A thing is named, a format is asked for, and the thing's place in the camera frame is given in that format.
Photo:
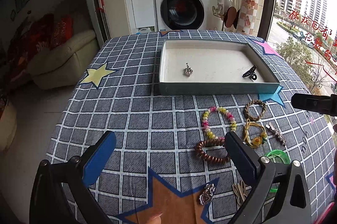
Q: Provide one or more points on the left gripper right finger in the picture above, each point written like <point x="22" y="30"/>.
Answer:
<point x="244" y="158"/>

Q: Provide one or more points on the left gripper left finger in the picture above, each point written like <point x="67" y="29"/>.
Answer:
<point x="96" y="156"/>

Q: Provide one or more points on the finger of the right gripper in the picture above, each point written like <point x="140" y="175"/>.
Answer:
<point x="326" y="105"/>

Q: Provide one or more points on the green translucent bangle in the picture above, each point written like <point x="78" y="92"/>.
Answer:
<point x="277" y="156"/>

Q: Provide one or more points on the black hair claw clip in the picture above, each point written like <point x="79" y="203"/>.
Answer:
<point x="251" y="73"/>

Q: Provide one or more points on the silver crown heart pendant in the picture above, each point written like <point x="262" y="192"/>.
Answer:
<point x="188" y="71"/>

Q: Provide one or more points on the person's left hand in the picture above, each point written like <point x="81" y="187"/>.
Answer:
<point x="155" y="219"/>

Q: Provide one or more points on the beige rubber bands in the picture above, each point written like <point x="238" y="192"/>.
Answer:
<point x="240" y="191"/>

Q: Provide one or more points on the silver heart brooch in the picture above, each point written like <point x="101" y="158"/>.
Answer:
<point x="207" y="195"/>

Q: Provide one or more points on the blue checkered star tablecloth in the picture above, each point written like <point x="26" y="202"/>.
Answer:
<point x="156" y="135"/>

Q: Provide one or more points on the cream leather sofa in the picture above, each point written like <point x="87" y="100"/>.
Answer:
<point x="65" y="64"/>

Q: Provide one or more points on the teal shallow tray box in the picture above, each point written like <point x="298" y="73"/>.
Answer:
<point x="217" y="66"/>

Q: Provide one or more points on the checkered pink gift bag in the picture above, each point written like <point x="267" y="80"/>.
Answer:
<point x="247" y="16"/>

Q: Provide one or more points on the red cushion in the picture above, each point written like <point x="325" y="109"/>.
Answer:
<point x="62" y="32"/>

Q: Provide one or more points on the brown round stool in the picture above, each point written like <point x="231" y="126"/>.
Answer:
<point x="230" y="18"/>

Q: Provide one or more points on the white front-load washing machine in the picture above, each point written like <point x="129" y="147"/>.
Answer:
<point x="181" y="14"/>

